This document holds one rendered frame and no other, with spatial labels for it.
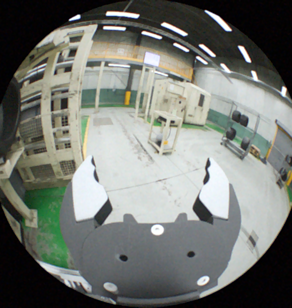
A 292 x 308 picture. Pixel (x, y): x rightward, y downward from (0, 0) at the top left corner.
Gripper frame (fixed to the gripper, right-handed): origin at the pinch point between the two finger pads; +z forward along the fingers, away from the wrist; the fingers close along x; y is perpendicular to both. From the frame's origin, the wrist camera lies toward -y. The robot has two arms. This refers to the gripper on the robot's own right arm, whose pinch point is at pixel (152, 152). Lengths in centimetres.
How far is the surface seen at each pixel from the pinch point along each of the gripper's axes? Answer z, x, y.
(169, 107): 411, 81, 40
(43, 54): 44, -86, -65
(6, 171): -5, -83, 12
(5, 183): -11, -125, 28
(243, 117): 283, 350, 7
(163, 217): 45, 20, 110
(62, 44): 53, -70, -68
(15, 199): -12, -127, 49
